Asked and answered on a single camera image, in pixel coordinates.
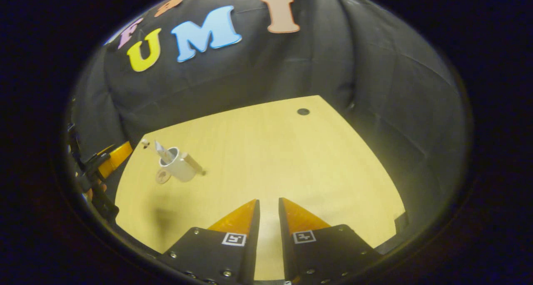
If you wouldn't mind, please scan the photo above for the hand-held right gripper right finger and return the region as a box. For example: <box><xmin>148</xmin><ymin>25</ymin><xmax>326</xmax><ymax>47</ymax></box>
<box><xmin>278</xmin><ymin>197</ymin><xmax>382</xmax><ymax>285</ymax></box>

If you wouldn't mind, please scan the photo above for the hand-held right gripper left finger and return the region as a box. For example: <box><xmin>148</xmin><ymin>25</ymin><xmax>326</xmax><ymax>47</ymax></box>
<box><xmin>160</xmin><ymin>199</ymin><xmax>261</xmax><ymax>285</ymax></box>

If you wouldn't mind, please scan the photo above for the white toothpaste tube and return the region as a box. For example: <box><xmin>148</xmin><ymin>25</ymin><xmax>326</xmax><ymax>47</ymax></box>
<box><xmin>154</xmin><ymin>140</ymin><xmax>174</xmax><ymax>164</ymax></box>

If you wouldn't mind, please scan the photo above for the white cup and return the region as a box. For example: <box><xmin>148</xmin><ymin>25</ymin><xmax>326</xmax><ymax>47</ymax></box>
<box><xmin>158</xmin><ymin>147</ymin><xmax>207</xmax><ymax>183</ymax></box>

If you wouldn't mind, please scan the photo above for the light wooden desktop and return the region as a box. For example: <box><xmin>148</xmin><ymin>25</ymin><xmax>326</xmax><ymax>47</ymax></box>
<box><xmin>115</xmin><ymin>95</ymin><xmax>406</xmax><ymax>281</ymax></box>

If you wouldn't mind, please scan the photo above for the black backdrop cloth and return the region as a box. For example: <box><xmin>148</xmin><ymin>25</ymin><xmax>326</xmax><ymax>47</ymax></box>
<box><xmin>69</xmin><ymin>0</ymin><xmax>470</xmax><ymax>252</ymax></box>

